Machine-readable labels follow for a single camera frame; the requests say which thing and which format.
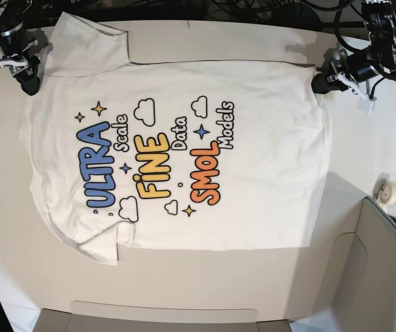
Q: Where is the beige cardboard box right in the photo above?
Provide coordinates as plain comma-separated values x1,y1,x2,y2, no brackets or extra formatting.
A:
289,195,396,332

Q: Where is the white printed t-shirt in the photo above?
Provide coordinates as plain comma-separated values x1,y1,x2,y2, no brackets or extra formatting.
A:
19,13,332,265

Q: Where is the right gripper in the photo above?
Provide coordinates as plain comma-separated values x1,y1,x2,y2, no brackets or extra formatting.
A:
0,49,41,96

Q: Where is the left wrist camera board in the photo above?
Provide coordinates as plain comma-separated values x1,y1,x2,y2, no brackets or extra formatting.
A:
358,98,377,115

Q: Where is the beige cardboard box bottom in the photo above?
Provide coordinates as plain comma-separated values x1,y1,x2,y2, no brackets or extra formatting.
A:
34,301,291,331

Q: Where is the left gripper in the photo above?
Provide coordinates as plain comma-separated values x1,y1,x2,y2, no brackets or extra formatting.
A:
311,48,379,99

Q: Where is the white tape roll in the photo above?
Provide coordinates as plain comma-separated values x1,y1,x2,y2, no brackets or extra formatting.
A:
373,172,396,208

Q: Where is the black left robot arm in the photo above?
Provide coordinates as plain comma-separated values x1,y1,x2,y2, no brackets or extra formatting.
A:
304,1,396,103

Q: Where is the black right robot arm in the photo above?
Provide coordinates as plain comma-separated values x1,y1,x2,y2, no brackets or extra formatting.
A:
0,1,41,96

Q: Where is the beige cardboard box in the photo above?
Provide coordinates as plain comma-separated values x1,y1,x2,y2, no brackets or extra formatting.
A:
289,195,396,332
34,301,291,331

